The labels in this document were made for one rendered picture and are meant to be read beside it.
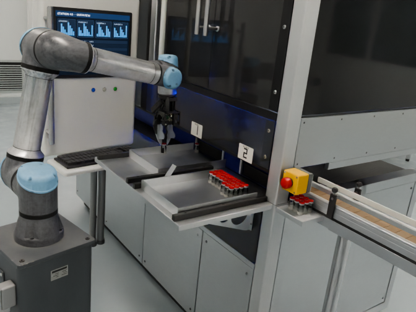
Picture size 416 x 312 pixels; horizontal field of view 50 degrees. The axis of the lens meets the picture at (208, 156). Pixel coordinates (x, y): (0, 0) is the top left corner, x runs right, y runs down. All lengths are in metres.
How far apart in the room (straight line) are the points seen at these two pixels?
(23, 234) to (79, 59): 0.56
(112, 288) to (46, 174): 1.34
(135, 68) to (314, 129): 0.67
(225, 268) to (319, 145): 0.67
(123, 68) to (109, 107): 0.85
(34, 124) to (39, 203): 0.26
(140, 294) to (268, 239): 1.11
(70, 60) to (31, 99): 0.20
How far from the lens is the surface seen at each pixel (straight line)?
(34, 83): 1.50
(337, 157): 1.82
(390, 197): 2.27
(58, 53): 1.39
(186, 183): 1.74
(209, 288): 2.12
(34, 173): 1.45
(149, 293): 2.63
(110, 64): 1.45
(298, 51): 1.52
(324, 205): 1.63
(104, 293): 2.63
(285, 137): 1.57
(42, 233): 1.48
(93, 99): 2.25
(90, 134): 2.29
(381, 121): 1.98
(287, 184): 1.54
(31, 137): 1.53
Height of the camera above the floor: 1.53
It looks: 18 degrees down
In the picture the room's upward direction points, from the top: 6 degrees clockwise
